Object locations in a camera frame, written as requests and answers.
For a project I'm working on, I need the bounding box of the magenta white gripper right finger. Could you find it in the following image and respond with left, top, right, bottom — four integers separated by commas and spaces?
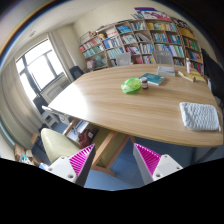
133, 143, 182, 185

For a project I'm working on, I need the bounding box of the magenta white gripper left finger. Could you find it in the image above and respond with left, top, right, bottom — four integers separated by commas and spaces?
47, 144, 96, 187

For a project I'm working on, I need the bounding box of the white knitted towel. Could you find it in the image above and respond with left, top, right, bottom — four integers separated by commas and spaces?
179, 102, 221, 131

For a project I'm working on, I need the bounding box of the light green chair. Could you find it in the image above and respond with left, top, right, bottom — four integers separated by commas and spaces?
41, 128, 80, 163

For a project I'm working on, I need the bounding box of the dark red bag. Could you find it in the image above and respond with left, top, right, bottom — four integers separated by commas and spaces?
78, 128, 97, 149

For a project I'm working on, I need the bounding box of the cardboard box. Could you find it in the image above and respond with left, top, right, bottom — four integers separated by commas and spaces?
14, 144, 26, 162

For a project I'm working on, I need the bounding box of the beige curtain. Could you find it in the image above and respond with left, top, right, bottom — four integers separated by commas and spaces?
1, 60, 42, 139

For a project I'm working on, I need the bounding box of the white radiator unit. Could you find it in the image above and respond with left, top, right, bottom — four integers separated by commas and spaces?
41, 76, 70, 104

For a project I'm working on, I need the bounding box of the teal book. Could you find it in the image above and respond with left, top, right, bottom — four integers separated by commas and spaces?
140, 73, 165, 86

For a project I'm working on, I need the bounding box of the black office chair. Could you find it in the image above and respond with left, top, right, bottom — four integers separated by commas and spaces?
70, 66, 84, 80

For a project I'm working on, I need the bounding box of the stack of white papers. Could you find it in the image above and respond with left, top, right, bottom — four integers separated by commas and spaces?
157, 66, 175, 77

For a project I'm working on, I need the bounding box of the yellow folder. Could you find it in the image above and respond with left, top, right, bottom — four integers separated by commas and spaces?
178, 71, 206, 82

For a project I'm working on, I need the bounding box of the white plastic bottle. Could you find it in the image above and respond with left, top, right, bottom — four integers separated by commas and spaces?
186, 58, 191, 74

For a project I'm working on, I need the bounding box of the grey chair behind table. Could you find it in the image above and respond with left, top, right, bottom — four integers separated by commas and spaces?
116, 52, 131, 66

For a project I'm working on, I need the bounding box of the wooden bookshelf with books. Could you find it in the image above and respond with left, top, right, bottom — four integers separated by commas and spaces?
79, 18, 204, 74

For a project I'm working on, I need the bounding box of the wooden table leg frame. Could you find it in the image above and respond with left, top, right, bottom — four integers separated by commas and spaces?
86, 123, 129, 176

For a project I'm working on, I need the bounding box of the window with dark frame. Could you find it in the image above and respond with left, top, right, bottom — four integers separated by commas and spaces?
16, 39, 65, 100

